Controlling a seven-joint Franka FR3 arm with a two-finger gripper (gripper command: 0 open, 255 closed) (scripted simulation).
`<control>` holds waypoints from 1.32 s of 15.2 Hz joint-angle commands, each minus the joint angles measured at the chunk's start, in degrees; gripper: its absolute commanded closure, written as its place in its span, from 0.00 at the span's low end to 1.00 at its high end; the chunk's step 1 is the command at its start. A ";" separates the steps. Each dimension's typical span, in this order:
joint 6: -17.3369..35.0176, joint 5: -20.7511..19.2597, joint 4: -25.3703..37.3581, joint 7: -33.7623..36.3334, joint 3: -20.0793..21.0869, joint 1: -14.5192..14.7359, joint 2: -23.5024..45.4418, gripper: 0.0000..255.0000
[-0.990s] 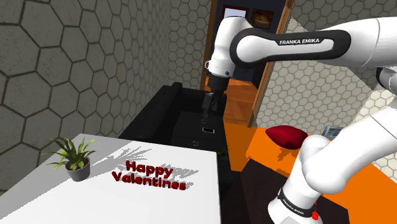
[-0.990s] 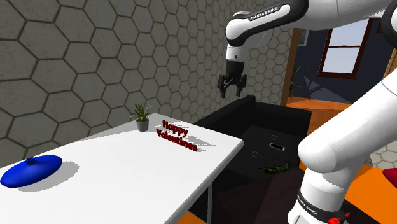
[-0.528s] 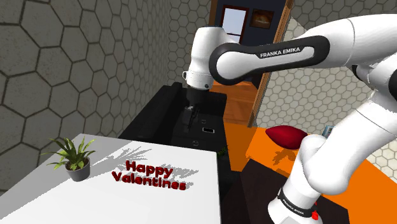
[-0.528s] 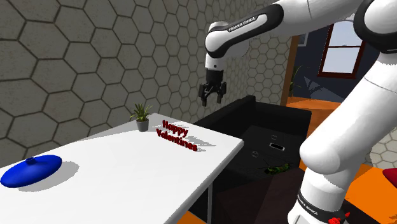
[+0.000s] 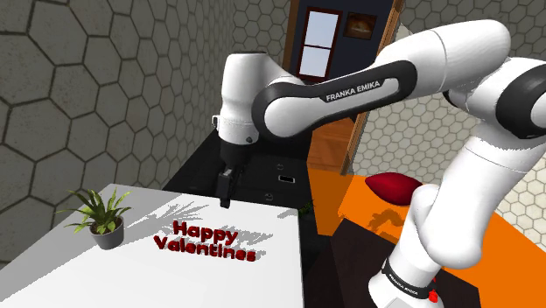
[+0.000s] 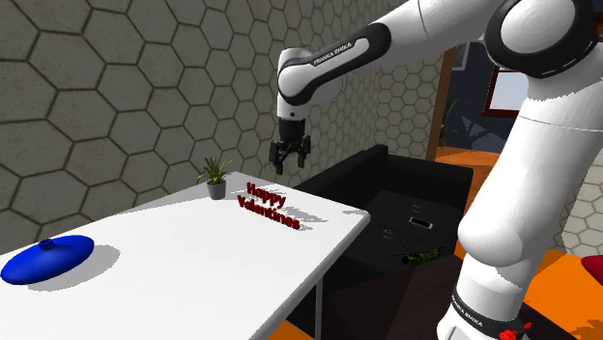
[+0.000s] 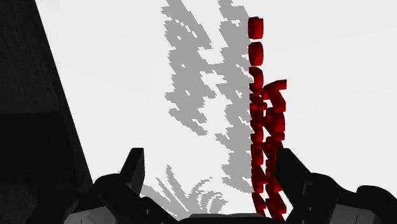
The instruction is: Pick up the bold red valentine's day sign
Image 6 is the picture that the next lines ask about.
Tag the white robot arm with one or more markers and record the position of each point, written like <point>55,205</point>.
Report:
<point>542,160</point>

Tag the tall green houseplant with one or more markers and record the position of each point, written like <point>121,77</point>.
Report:
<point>446,123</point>

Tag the black sofa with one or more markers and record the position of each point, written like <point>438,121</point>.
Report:
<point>377,188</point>

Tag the small potted green plant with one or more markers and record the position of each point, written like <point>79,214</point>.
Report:
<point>215,178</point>

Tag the red cushion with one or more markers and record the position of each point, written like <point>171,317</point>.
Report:
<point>593,268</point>

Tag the blue round lid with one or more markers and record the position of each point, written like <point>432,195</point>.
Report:
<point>47,259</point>

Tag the red lettering sign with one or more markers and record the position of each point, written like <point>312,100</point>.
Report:
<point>266,206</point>

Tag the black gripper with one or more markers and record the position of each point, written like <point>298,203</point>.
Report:
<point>291,132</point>

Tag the green grasshopper toy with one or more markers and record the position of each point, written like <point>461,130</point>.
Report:
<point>419,256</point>

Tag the white table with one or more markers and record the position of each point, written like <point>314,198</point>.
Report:
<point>188,268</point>

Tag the dark robot stand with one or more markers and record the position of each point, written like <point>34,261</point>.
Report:
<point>414,306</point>

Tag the red framed window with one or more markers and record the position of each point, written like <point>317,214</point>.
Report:
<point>506,92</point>

